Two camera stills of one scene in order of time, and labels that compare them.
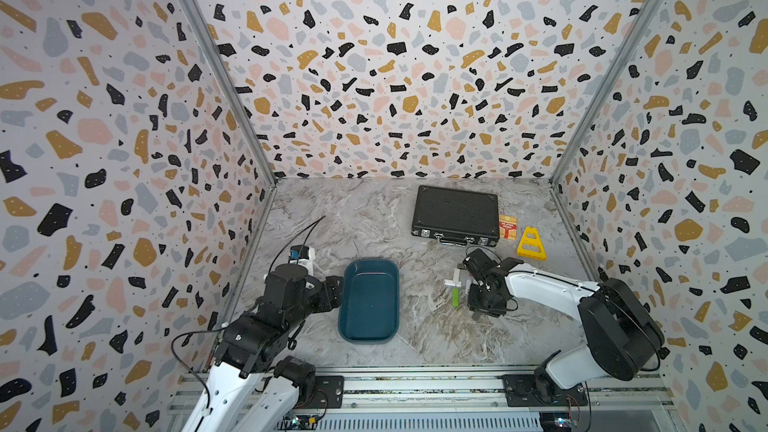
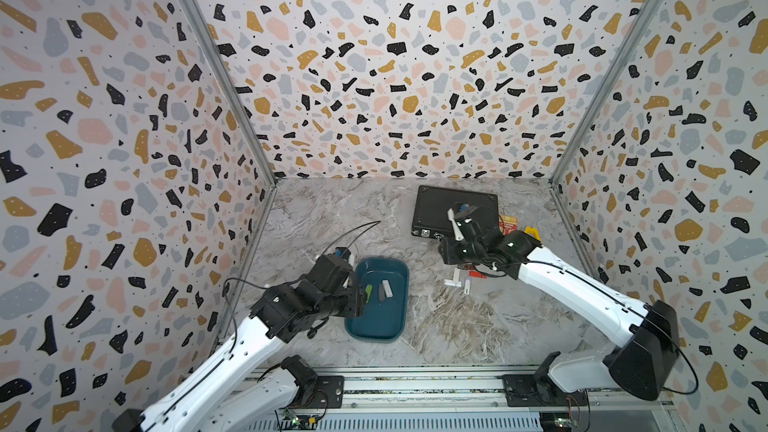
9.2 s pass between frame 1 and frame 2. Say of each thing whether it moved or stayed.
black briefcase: stayed
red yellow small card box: stayed
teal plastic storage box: moved
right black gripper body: moved
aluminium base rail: stayed
